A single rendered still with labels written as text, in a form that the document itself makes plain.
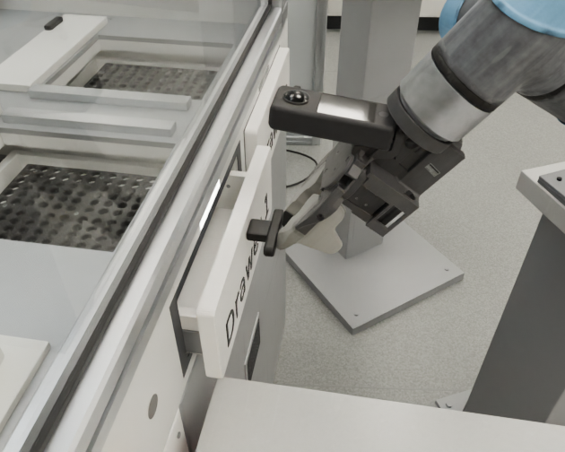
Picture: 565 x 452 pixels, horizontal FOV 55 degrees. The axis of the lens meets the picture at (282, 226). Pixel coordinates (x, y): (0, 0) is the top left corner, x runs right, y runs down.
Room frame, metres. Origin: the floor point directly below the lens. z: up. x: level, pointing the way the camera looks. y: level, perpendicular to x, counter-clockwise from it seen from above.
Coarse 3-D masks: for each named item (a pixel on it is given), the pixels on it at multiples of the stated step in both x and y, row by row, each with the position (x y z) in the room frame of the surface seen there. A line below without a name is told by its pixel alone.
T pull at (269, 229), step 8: (280, 216) 0.48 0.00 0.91; (256, 224) 0.47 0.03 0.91; (264, 224) 0.47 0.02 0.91; (272, 224) 0.47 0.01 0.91; (280, 224) 0.47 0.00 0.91; (248, 232) 0.46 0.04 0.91; (256, 232) 0.46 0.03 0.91; (264, 232) 0.46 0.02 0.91; (272, 232) 0.46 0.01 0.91; (256, 240) 0.45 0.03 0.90; (264, 240) 0.45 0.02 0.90; (272, 240) 0.44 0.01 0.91; (264, 248) 0.43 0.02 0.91; (272, 248) 0.43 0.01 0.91
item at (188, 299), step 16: (240, 176) 0.59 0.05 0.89; (224, 192) 0.59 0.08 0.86; (224, 208) 0.59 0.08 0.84; (224, 224) 0.56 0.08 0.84; (208, 240) 0.53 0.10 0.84; (208, 256) 0.50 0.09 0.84; (192, 272) 0.47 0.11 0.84; (208, 272) 0.47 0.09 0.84; (192, 288) 0.44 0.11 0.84; (192, 304) 0.42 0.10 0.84; (192, 320) 0.35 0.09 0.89; (192, 336) 0.35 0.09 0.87; (192, 352) 0.35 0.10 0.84
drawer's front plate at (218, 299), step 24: (264, 168) 0.57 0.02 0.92; (240, 192) 0.51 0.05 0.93; (264, 192) 0.56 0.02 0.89; (240, 216) 0.46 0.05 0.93; (264, 216) 0.56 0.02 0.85; (240, 240) 0.43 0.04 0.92; (216, 264) 0.39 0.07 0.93; (240, 264) 0.43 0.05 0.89; (216, 288) 0.36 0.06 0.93; (216, 312) 0.33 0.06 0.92; (240, 312) 0.41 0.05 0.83; (216, 336) 0.33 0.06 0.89; (216, 360) 0.33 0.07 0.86
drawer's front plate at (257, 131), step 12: (288, 48) 0.92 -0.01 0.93; (276, 60) 0.87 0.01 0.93; (288, 60) 0.91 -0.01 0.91; (276, 72) 0.83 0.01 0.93; (288, 72) 0.91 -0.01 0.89; (264, 84) 0.78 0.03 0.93; (276, 84) 0.80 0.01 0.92; (288, 84) 0.91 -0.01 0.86; (264, 96) 0.74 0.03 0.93; (264, 108) 0.71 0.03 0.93; (252, 120) 0.67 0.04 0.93; (264, 120) 0.69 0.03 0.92; (252, 132) 0.65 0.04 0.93; (264, 132) 0.69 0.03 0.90; (252, 144) 0.64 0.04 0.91; (264, 144) 0.69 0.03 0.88; (252, 156) 0.64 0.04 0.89
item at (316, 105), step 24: (288, 96) 0.45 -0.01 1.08; (312, 96) 0.47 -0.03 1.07; (336, 96) 0.47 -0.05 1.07; (288, 120) 0.44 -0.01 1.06; (312, 120) 0.43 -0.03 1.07; (336, 120) 0.43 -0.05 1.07; (360, 120) 0.43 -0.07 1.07; (384, 120) 0.43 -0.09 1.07; (360, 144) 0.42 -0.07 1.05; (384, 144) 0.42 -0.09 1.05
